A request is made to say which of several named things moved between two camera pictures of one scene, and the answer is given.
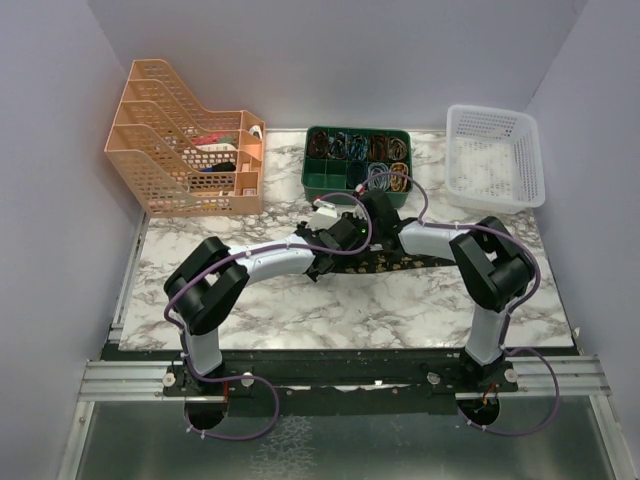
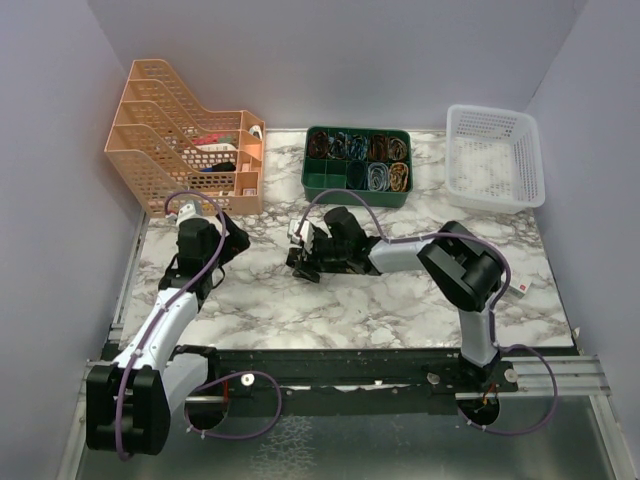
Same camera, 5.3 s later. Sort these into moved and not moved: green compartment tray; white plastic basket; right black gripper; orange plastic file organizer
Moved: right black gripper
Not moved: green compartment tray; orange plastic file organizer; white plastic basket
